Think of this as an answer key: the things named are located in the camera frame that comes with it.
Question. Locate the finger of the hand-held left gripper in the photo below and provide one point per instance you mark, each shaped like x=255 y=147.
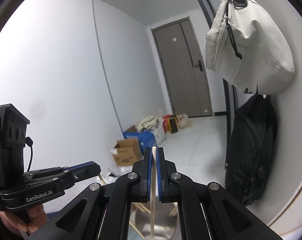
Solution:
x=86 y=168

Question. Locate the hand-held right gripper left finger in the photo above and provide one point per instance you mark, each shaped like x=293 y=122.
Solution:
x=148 y=170

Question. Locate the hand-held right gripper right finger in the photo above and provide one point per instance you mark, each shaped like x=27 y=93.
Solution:
x=161 y=170

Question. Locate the single wooden chopstick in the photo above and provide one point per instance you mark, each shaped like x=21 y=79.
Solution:
x=153 y=212
x=101 y=180

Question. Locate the white grey utensil holder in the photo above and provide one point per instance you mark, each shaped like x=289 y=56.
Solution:
x=163 y=222

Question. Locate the person's left hand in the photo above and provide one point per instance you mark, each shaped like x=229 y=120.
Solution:
x=16 y=220

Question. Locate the brown cardboard box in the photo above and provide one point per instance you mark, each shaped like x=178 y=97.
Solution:
x=128 y=155

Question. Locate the crumpled white plastic bag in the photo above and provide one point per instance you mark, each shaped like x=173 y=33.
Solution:
x=111 y=178

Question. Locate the blue cardboard box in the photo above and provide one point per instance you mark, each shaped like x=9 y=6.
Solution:
x=147 y=138

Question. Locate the white woven sack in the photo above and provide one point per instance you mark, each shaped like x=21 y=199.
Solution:
x=159 y=135

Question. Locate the brown black paper bag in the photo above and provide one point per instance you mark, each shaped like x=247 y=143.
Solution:
x=174 y=126

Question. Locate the beige crumpled cloth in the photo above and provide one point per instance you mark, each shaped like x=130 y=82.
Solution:
x=147 y=123

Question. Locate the red yellow bag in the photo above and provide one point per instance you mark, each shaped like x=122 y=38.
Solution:
x=166 y=123

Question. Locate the beige plastic bag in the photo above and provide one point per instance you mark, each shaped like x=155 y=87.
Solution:
x=184 y=122

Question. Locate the black backpack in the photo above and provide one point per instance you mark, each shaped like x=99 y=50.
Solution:
x=250 y=150

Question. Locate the grey entrance door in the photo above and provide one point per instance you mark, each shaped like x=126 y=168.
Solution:
x=183 y=75

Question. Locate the white cabinet wood trim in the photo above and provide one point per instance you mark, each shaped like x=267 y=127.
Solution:
x=294 y=205

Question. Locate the light grey sling bag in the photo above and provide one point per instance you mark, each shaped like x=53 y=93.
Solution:
x=260 y=50

